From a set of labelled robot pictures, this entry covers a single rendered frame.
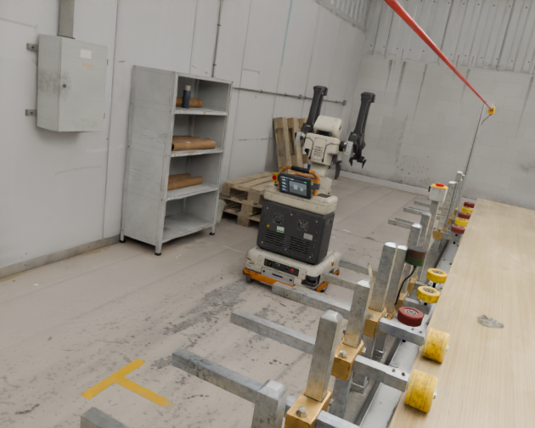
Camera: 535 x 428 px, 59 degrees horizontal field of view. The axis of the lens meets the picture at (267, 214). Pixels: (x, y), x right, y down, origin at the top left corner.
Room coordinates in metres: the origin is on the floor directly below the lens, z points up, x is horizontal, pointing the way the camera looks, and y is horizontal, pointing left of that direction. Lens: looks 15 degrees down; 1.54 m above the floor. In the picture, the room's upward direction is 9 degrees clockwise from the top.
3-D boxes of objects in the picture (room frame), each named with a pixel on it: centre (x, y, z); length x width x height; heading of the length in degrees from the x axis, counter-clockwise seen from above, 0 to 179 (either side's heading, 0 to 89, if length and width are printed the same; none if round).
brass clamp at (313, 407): (0.80, -0.14, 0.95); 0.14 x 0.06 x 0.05; 156
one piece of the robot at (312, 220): (3.65, -0.25, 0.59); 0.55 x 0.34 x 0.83; 65
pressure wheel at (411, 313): (1.44, -0.52, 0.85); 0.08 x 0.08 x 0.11
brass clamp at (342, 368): (1.03, -0.24, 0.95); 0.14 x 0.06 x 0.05; 156
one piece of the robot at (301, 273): (3.43, -0.17, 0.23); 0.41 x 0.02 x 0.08; 65
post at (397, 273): (1.51, -0.46, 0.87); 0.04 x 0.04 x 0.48; 66
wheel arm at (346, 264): (1.96, -0.56, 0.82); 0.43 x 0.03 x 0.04; 66
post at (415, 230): (1.73, -0.56, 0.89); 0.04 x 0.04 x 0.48; 66
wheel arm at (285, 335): (1.04, -0.18, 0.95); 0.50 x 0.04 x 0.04; 66
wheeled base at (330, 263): (3.74, -0.29, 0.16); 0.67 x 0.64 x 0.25; 155
